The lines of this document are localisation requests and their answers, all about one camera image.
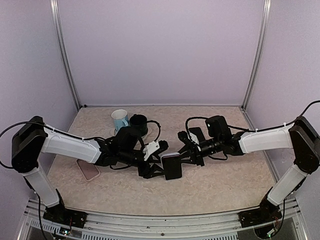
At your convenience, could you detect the purple-edged black smartphone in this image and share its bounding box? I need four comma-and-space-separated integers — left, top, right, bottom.
161, 156, 182, 181

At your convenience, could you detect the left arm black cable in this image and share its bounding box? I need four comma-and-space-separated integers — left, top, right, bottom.
0, 119, 162, 171

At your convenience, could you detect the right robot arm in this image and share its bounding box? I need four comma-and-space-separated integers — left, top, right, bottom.
160, 115, 320, 222

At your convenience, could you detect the light blue mug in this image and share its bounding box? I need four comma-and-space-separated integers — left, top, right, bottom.
111, 109, 129, 134

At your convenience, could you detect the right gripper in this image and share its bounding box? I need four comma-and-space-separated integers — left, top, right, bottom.
174, 135, 223, 166

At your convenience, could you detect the right aluminium frame post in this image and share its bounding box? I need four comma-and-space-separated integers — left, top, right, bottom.
241, 0, 272, 111

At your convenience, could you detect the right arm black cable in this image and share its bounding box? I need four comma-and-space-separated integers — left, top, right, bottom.
184, 99, 320, 141

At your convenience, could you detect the pink phone case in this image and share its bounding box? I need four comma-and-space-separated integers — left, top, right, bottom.
76, 159, 101, 182

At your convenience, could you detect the round grey swirl tray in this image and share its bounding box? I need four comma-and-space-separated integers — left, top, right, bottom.
109, 127, 153, 140

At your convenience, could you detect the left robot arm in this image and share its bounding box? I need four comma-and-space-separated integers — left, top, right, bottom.
11, 116, 169, 223

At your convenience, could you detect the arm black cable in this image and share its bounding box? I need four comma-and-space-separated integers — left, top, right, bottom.
184, 99, 320, 141
0, 119, 162, 171

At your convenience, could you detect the left aluminium frame post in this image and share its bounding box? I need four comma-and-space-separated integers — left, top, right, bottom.
50, 0, 82, 111

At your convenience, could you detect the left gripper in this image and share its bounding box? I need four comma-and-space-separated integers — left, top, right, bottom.
119, 148, 167, 179

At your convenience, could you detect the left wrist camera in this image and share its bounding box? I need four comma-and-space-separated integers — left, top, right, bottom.
142, 140, 169, 162

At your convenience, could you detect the white phone case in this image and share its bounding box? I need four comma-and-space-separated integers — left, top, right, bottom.
189, 127, 206, 145

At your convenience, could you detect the aluminium frame post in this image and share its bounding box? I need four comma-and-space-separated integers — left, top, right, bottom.
241, 0, 272, 111
50, 0, 82, 111

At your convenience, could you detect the aluminium front rail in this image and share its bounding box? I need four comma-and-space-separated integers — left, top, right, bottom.
18, 197, 308, 240

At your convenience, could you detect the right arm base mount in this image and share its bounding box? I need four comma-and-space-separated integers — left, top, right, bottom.
238, 207, 282, 228

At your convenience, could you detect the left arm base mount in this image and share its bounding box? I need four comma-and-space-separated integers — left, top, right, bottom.
43, 207, 88, 229

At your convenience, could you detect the dark green mug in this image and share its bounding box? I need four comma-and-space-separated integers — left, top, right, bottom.
129, 114, 148, 137

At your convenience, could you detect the lavender phone case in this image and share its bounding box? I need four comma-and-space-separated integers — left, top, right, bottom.
160, 152, 180, 160

